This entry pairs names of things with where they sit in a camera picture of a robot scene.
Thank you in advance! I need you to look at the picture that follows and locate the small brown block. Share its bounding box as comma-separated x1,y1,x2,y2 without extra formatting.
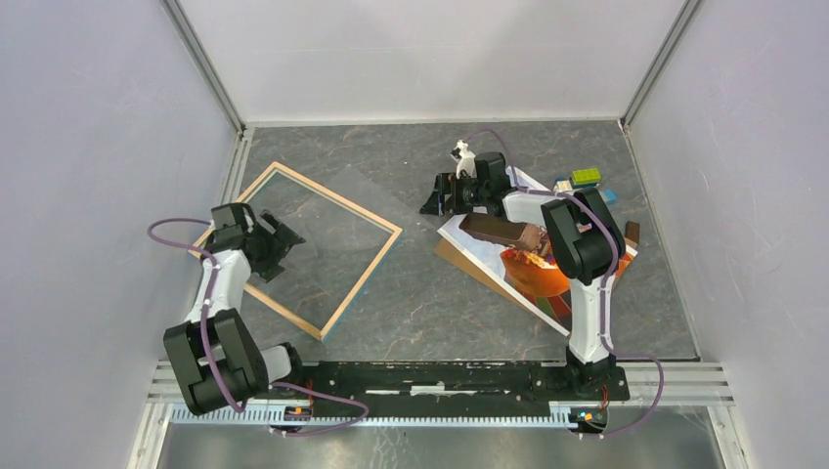
624,221,640,248

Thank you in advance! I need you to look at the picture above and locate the hot air balloon photo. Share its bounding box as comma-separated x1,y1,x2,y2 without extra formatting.
437,164,639,338

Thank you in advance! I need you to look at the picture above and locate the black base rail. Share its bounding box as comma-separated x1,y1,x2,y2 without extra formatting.
299,361,631,419

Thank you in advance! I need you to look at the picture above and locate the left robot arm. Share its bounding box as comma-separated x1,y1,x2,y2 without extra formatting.
162,202,307,415

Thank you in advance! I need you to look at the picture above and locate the brown cardboard backing board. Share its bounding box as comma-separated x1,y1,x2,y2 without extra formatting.
433,172,639,346

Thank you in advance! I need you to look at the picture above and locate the toy brick car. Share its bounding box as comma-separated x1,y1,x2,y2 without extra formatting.
553,167,602,194

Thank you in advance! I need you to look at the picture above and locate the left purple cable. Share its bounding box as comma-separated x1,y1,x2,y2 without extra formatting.
147,218,371,439

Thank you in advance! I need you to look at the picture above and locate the purple cable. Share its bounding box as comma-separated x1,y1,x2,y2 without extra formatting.
147,218,371,439
460,128,666,442

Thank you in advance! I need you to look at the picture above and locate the white cable duct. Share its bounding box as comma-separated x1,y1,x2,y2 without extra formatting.
169,403,578,430

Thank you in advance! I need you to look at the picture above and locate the small blue grey brick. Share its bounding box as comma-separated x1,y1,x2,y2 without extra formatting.
599,190,618,205

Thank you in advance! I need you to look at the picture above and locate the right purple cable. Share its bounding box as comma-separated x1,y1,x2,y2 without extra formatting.
460,128,666,442

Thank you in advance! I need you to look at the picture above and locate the wooden picture frame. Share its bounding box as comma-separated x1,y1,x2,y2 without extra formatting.
188,161,404,343

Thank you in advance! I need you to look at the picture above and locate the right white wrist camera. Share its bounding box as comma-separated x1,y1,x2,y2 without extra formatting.
451,140,476,179

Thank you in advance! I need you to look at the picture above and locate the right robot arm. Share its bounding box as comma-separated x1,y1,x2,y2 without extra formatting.
420,141,626,391

